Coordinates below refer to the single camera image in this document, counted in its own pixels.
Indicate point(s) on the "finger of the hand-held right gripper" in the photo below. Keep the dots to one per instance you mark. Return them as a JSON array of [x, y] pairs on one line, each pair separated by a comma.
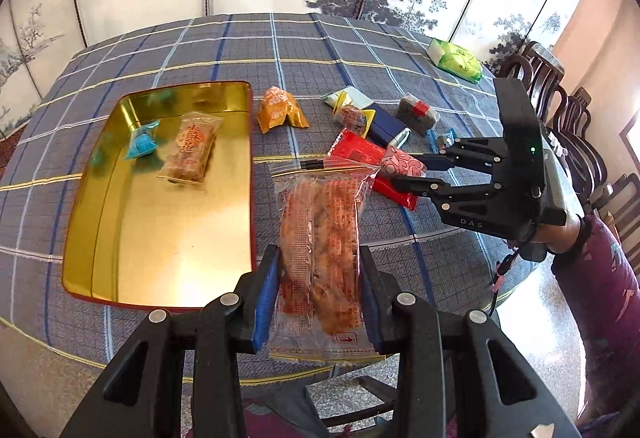
[[432, 161], [410, 184]]

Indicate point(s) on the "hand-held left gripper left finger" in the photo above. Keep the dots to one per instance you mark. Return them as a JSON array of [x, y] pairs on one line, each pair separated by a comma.
[[265, 298]]

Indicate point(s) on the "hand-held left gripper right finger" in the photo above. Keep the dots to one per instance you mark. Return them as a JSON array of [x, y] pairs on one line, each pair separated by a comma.
[[371, 298]]

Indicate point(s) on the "small blue candy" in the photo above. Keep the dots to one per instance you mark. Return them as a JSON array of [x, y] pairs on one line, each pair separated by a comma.
[[442, 141]]

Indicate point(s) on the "pink patterned snack packet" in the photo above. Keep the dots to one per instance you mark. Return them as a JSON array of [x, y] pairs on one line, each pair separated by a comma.
[[400, 163]]

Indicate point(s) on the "dark snack clear packet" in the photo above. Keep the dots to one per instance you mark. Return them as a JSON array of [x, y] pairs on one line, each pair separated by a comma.
[[417, 113]]

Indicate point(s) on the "red snack packet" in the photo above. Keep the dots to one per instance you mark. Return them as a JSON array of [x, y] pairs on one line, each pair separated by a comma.
[[357, 150]]

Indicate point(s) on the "long clear orange snack packet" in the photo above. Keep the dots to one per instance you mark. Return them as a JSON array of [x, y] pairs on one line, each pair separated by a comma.
[[320, 238]]

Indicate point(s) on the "clear round pastry packet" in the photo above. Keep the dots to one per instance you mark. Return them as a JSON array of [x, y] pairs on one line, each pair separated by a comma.
[[354, 119]]

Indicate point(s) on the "gold rectangular tin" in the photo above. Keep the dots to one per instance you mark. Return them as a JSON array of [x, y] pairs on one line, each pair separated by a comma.
[[165, 238]]

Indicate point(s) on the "person's right forearm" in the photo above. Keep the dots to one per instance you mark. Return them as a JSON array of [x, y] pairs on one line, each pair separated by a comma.
[[605, 298]]

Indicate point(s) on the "small silver tube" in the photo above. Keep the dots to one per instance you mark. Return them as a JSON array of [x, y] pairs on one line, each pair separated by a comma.
[[400, 137]]

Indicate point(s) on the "navy blue box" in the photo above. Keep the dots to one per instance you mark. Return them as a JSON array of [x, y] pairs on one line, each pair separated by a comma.
[[385, 125]]

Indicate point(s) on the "green snack packet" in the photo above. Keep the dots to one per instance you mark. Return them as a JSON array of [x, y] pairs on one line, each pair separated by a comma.
[[457, 60]]

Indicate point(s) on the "yellow teal snack packet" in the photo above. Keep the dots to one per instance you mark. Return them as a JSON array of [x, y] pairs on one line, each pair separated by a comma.
[[347, 96]]

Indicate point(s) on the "clear peanut brittle packet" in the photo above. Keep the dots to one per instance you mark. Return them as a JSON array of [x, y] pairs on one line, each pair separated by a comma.
[[189, 150]]

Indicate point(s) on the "teal wrapped candy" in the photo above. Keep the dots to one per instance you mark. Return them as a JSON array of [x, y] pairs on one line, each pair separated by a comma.
[[141, 142]]

